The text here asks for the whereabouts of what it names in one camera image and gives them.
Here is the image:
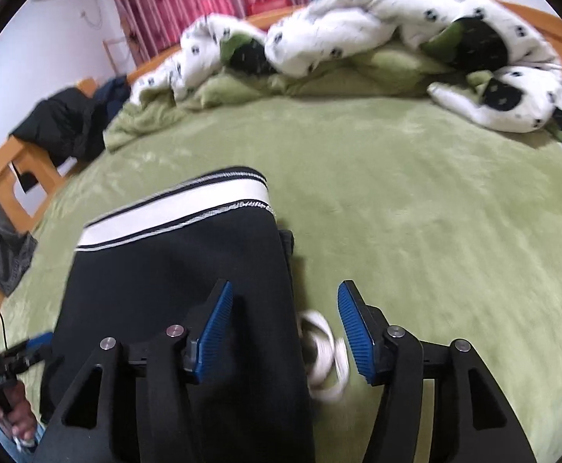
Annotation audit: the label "green fleece blanket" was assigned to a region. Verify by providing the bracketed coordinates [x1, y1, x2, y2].
[103, 43, 562, 153]

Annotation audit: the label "left hand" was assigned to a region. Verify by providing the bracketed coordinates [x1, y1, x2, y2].
[0, 380, 37, 442]

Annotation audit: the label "black pants with white stripe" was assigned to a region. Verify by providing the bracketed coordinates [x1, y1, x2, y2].
[36, 167, 316, 462]

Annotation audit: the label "white flower pattern duvet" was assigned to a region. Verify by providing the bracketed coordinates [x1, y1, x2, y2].
[129, 0, 562, 143]

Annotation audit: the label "red chair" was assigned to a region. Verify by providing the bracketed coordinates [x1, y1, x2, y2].
[246, 0, 292, 16]

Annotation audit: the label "black jacket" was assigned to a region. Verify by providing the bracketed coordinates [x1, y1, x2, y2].
[11, 87, 107, 166]

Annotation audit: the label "wooden coat stand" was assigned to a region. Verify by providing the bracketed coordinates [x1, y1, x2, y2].
[102, 18, 141, 75]

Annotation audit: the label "wooden bed frame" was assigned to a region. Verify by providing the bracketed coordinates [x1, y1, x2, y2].
[0, 0, 562, 325]

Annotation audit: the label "navy blue garment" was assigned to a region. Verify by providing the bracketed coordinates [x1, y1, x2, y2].
[93, 75, 131, 122]

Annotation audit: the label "green bed sheet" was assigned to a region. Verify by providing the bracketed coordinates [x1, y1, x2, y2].
[0, 97, 562, 462]

